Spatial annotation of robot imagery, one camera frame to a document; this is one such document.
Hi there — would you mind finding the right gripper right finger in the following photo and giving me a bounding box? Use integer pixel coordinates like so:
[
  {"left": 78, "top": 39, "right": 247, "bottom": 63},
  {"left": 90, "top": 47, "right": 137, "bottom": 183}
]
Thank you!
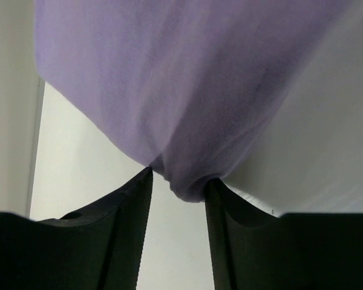
[{"left": 204, "top": 179, "right": 363, "bottom": 289}]

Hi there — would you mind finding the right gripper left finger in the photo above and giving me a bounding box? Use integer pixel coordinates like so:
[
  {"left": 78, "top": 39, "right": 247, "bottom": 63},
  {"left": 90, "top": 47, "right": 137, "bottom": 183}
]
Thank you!
[{"left": 0, "top": 168, "right": 153, "bottom": 289}]

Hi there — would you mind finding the purple t-shirt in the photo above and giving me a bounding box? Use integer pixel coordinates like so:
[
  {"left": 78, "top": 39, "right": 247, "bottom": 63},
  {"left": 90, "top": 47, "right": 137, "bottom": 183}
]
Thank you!
[{"left": 34, "top": 1, "right": 352, "bottom": 202}]

